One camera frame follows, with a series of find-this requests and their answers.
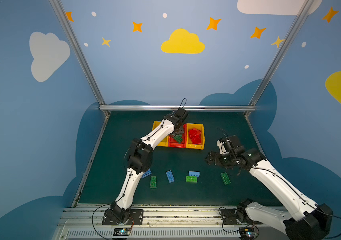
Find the left yellow plastic bin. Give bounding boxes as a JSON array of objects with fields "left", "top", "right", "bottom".
[{"left": 149, "top": 120, "right": 174, "bottom": 149}]

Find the red plastic bin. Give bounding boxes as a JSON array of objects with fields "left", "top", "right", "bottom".
[{"left": 167, "top": 124, "right": 187, "bottom": 149}]

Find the left controller board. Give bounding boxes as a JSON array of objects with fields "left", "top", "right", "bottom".
[{"left": 113, "top": 229, "right": 131, "bottom": 237}]

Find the light blue lego brick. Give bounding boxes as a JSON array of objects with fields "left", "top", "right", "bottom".
[{"left": 189, "top": 171, "right": 200, "bottom": 178}]

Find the right yellow plastic bin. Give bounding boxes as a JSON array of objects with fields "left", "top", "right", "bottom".
[{"left": 186, "top": 123, "right": 205, "bottom": 150}]

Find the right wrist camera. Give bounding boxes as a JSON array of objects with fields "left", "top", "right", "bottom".
[{"left": 217, "top": 135, "right": 246, "bottom": 155}]

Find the left aluminium frame post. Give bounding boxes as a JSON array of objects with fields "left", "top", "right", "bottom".
[{"left": 49, "top": 0, "right": 105, "bottom": 107}]

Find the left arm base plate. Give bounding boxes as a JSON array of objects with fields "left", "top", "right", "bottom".
[{"left": 101, "top": 209, "right": 144, "bottom": 226}]

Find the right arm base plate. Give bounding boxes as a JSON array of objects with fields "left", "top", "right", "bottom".
[{"left": 219, "top": 208, "right": 249, "bottom": 225}]

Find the yellow plastic bin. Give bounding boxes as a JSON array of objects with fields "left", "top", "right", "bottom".
[
  {"left": 149, "top": 120, "right": 174, "bottom": 149},
  {"left": 186, "top": 123, "right": 205, "bottom": 150}
]

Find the right aluminium frame post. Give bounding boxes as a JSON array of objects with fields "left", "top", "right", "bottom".
[{"left": 244, "top": 0, "right": 315, "bottom": 119}]

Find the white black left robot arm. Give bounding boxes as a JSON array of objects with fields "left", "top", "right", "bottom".
[{"left": 110, "top": 107, "right": 188, "bottom": 224}]

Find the aluminium front mounting rail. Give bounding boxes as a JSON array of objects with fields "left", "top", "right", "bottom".
[{"left": 51, "top": 205, "right": 312, "bottom": 240}]

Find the bright green lego brick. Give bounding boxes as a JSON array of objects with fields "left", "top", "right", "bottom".
[{"left": 186, "top": 176, "right": 198, "bottom": 183}]

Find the horizontal aluminium frame rail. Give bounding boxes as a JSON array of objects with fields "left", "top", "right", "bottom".
[{"left": 99, "top": 105, "right": 257, "bottom": 112}]

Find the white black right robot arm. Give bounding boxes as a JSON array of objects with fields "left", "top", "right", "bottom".
[{"left": 205, "top": 149, "right": 333, "bottom": 240}]

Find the controller board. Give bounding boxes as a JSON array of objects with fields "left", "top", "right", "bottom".
[
  {"left": 239, "top": 228, "right": 257, "bottom": 240},
  {"left": 113, "top": 229, "right": 131, "bottom": 237}
]

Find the red lego brick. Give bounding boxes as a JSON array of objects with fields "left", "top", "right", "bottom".
[{"left": 189, "top": 128, "right": 202, "bottom": 145}]

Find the right controller board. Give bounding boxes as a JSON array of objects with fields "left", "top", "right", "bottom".
[{"left": 239, "top": 228, "right": 257, "bottom": 240}]

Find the aluminium frame post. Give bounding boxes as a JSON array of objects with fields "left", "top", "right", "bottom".
[
  {"left": 49, "top": 0, "right": 105, "bottom": 107},
  {"left": 244, "top": 0, "right": 315, "bottom": 119}
]

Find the green lego brick small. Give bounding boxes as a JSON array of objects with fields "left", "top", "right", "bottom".
[{"left": 173, "top": 135, "right": 183, "bottom": 143}]

